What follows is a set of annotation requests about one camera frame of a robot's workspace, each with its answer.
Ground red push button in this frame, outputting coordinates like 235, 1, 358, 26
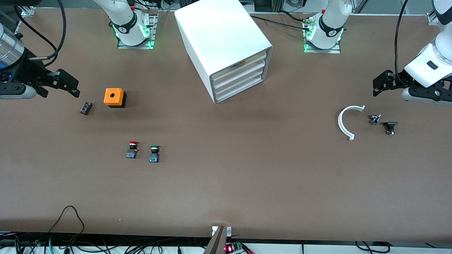
126, 141, 139, 159

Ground orange button box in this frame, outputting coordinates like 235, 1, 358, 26
103, 88, 127, 108

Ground white drawer cabinet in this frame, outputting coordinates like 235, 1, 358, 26
174, 0, 273, 104

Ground white curved plastic piece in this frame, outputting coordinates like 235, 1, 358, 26
338, 105, 365, 141

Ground white divider right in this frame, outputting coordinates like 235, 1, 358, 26
212, 51, 267, 82

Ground circuit board with red light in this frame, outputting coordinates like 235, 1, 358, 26
224, 241, 255, 254

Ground black switch part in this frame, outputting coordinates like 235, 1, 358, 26
383, 121, 399, 136

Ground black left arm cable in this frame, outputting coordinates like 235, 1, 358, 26
394, 0, 410, 83

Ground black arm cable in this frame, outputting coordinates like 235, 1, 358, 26
13, 0, 67, 67
394, 0, 410, 83

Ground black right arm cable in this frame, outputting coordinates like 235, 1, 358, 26
13, 0, 67, 67

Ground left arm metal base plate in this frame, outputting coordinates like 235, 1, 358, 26
303, 16, 341, 54

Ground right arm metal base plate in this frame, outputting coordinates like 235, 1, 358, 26
117, 10, 158, 49

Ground looped black cable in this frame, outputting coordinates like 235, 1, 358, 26
48, 206, 86, 244

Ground black cable on table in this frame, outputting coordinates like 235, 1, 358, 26
249, 13, 318, 28

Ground curled black cable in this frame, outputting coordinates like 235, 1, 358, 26
355, 241, 391, 254

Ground tangled black cables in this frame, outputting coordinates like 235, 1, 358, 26
0, 231, 212, 254

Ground brown camera post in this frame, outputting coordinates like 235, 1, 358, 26
203, 226, 227, 254

